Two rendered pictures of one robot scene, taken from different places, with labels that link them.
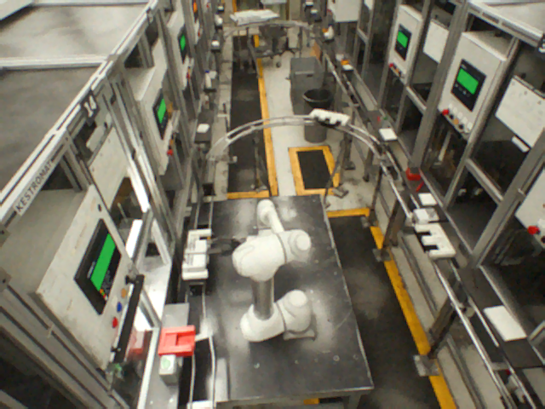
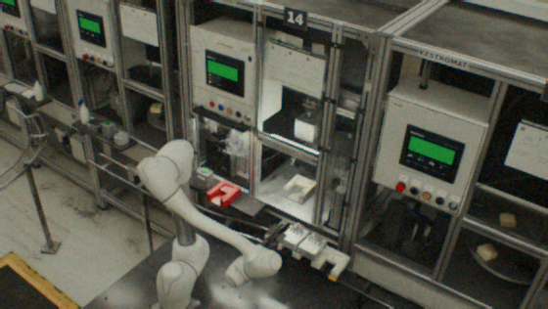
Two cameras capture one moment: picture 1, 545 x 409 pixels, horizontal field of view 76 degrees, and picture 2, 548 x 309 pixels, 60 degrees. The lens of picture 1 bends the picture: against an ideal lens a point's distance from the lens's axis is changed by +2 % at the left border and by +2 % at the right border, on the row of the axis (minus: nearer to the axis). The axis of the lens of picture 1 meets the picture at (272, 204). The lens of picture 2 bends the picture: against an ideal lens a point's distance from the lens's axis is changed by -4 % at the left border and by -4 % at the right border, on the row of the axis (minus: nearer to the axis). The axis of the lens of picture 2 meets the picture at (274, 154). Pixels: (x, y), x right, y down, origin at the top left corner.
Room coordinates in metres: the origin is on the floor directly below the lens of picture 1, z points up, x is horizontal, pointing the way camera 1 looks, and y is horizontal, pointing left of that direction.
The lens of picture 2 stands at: (2.29, -1.16, 2.73)
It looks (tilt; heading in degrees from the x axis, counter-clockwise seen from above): 34 degrees down; 125
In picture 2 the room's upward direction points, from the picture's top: 3 degrees clockwise
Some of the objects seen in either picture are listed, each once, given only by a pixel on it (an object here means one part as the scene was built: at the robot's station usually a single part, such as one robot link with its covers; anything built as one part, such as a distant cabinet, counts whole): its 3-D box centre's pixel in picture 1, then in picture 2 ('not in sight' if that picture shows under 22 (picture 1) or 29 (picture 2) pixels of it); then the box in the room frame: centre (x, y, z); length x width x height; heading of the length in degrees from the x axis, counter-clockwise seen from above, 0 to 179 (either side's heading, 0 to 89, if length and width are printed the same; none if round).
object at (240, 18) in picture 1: (256, 39); not in sight; (6.76, 0.17, 0.48); 0.88 x 0.56 x 0.96; 110
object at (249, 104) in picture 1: (248, 87); not in sight; (5.81, 0.34, 0.01); 5.85 x 0.59 x 0.01; 2
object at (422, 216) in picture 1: (426, 214); not in sight; (1.61, -1.01, 0.92); 0.13 x 0.10 x 0.09; 92
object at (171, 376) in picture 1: (168, 370); (205, 178); (0.66, 0.50, 0.97); 0.08 x 0.08 x 0.12; 2
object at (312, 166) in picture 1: (313, 169); not in sight; (3.38, -0.53, 0.01); 1.00 x 0.55 x 0.01; 2
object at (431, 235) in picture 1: (429, 236); not in sight; (1.49, -1.01, 0.84); 0.37 x 0.14 x 0.10; 2
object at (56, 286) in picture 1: (64, 279); (235, 69); (0.70, 0.70, 1.60); 0.42 x 0.29 x 0.46; 2
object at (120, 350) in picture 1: (129, 313); (219, 117); (0.71, 0.56, 1.37); 0.36 x 0.04 x 0.04; 2
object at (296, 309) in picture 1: (295, 308); (174, 283); (1.00, -0.10, 0.85); 0.18 x 0.16 x 0.22; 110
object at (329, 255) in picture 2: (198, 255); (311, 255); (1.41, 0.48, 0.84); 0.36 x 0.14 x 0.10; 2
